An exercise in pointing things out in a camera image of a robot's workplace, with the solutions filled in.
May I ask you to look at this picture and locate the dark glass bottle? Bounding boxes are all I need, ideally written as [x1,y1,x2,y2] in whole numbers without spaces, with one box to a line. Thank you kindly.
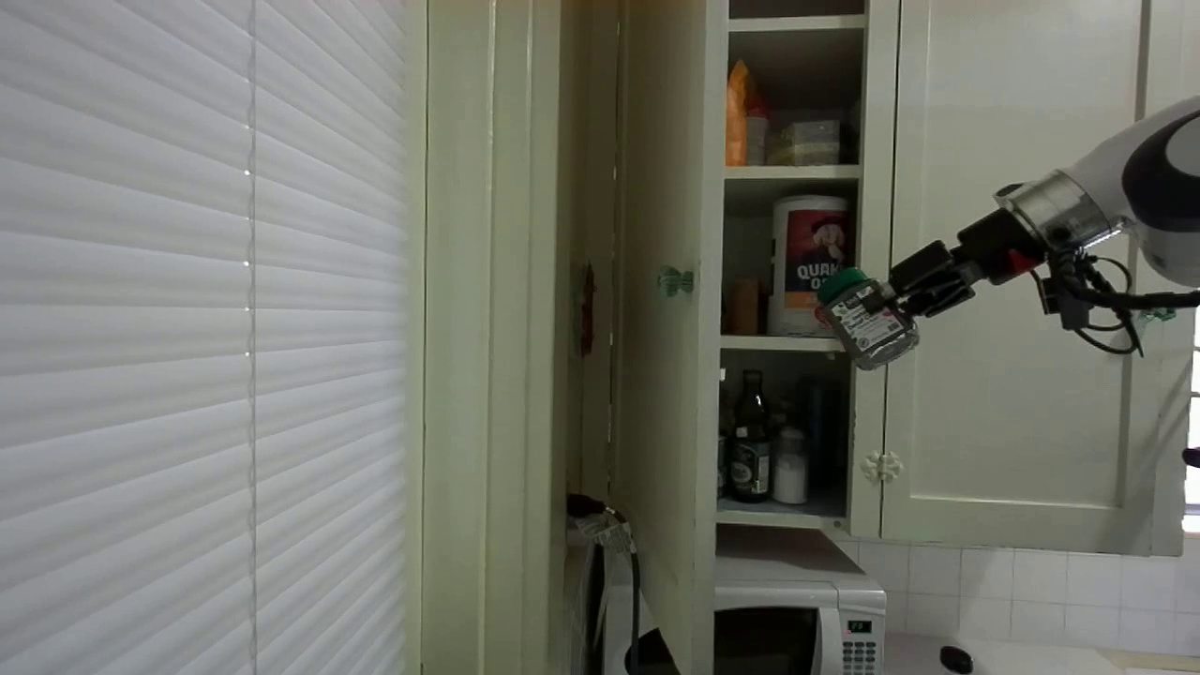
[726,367,781,505]

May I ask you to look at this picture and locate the small brown jar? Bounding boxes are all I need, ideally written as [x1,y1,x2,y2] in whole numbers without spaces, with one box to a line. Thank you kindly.
[727,272,771,338]

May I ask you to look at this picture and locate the white microwave oven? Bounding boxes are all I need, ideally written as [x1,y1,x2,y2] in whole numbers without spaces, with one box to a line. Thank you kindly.
[712,521,894,675]

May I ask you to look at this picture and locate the oats canister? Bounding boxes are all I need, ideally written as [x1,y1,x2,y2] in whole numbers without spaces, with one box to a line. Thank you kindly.
[764,190,859,338]

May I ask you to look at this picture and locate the tall white pantry cabinet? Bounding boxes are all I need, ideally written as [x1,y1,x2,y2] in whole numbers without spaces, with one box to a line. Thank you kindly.
[718,0,903,542]

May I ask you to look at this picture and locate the black white countertop device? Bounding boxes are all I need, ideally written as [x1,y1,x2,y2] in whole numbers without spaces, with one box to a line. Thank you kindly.
[563,492,686,675]

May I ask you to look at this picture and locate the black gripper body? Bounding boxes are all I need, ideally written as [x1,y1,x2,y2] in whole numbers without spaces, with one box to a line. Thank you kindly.
[954,206,1048,288]

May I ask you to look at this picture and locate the white cabinet door knob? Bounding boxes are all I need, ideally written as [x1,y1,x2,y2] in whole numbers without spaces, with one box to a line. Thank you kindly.
[859,445,907,485]

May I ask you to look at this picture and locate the white window blinds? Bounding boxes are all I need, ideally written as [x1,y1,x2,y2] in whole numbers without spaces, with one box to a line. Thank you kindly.
[0,0,423,675]

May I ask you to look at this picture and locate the small white bottle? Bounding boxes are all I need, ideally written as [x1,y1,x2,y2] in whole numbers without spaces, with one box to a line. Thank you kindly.
[771,425,816,508]

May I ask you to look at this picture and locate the open white cabinet door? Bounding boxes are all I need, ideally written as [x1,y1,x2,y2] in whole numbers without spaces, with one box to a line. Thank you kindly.
[613,0,731,675]

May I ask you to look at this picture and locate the orange plastic bag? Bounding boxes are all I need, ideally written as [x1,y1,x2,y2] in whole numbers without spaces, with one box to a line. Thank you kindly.
[726,55,772,167]

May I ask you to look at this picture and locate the closed white cabinet door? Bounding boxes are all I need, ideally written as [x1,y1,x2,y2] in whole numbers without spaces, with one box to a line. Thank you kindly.
[874,0,1194,560]

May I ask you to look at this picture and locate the brown door hinge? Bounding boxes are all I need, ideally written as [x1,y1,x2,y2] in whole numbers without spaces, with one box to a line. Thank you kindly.
[576,260,601,360]

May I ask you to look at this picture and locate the teal patterned tea box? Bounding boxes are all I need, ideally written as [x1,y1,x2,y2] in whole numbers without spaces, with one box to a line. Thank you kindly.
[772,111,849,167]

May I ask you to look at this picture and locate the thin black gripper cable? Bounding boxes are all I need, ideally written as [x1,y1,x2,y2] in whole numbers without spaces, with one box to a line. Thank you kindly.
[1037,255,1200,360]

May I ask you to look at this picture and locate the coffee jar with green lid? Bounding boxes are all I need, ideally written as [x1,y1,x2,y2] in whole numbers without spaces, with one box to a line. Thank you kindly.
[816,261,923,375]

